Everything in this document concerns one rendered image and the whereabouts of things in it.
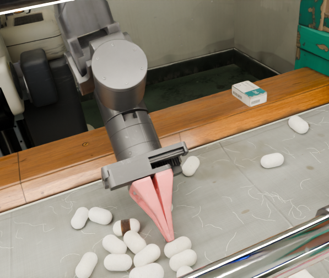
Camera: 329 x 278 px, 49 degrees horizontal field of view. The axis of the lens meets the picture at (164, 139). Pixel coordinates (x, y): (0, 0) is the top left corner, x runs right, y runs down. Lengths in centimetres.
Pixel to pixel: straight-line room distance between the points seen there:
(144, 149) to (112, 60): 11
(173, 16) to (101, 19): 213
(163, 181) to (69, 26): 21
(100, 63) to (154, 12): 216
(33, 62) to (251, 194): 79
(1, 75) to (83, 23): 54
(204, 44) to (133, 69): 236
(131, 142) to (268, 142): 26
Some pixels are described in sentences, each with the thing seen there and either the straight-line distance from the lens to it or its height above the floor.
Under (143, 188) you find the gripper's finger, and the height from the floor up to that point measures 82.
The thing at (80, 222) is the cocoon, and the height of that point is 75.
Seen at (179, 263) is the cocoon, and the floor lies 76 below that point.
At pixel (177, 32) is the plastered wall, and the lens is 262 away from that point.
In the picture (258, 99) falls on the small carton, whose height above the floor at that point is 78.
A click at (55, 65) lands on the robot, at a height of 67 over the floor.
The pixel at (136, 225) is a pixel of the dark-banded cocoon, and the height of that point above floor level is 76.
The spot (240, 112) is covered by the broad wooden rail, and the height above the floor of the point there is 76.
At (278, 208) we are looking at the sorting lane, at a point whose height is 74.
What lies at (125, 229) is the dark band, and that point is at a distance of 45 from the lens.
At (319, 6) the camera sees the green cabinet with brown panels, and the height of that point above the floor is 88.
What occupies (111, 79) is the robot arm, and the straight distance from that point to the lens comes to 37.
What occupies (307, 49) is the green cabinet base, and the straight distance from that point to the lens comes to 81.
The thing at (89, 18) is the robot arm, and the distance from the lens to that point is 46.
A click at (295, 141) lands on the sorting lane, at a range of 60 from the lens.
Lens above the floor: 107
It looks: 33 degrees down
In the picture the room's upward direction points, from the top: 8 degrees counter-clockwise
